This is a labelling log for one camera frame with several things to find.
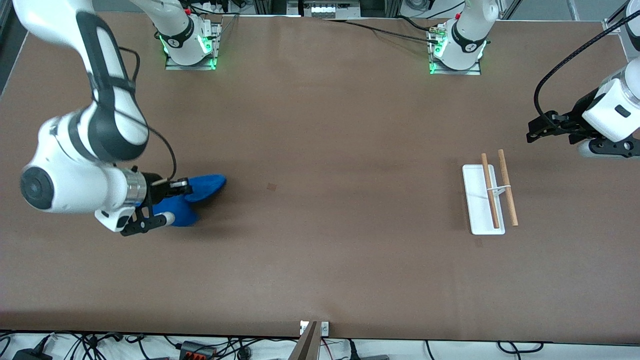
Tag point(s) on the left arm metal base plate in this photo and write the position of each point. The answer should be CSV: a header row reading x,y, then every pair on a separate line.
x,y
457,71

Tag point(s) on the black power brick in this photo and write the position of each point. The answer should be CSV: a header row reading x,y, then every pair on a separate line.
x,y
30,355

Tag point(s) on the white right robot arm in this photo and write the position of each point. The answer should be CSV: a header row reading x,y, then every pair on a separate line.
x,y
65,185

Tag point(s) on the blue cloth towel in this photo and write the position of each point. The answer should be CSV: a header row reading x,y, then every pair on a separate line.
x,y
210,185

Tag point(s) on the small metal bracket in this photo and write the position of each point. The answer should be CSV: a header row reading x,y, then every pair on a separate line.
x,y
325,328

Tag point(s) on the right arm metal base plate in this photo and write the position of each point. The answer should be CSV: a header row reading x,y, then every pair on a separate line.
x,y
212,47

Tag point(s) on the black orange power adapter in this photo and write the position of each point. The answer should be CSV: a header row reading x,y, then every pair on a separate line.
x,y
197,351

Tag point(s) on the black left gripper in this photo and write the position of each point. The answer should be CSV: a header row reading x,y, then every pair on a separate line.
x,y
578,118

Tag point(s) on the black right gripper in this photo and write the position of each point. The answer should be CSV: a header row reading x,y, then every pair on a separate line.
x,y
153,183

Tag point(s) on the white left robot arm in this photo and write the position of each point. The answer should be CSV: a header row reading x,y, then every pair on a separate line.
x,y
467,45

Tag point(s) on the white rack with wooden rods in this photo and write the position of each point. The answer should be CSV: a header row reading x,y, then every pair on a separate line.
x,y
480,210

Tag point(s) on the grey power strip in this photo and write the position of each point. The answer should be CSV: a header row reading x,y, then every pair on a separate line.
x,y
330,10

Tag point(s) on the wooden post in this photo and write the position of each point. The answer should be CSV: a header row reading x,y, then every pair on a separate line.
x,y
306,345

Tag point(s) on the metal table corner bracket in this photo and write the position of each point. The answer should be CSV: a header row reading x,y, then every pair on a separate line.
x,y
612,29

